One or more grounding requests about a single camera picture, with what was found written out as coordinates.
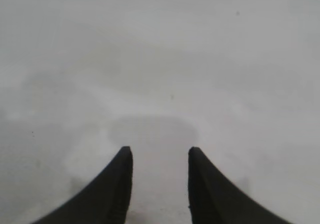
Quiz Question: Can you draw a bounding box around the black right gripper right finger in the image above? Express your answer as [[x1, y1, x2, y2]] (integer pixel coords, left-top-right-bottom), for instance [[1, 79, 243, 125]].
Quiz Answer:
[[188, 146, 299, 224]]

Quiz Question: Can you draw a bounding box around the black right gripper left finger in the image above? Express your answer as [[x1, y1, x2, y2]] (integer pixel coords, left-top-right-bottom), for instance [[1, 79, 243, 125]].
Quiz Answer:
[[31, 146, 134, 224]]

